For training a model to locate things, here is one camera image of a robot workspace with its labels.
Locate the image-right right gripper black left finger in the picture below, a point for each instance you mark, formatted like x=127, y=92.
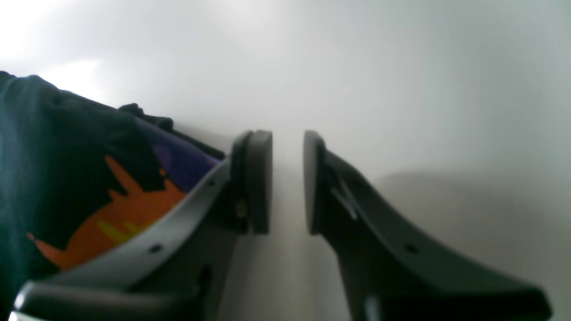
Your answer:
x=177, y=269

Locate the black T-shirt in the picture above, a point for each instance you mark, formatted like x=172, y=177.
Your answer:
x=79, y=178

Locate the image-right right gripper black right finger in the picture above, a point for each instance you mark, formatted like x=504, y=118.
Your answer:
x=390, y=269

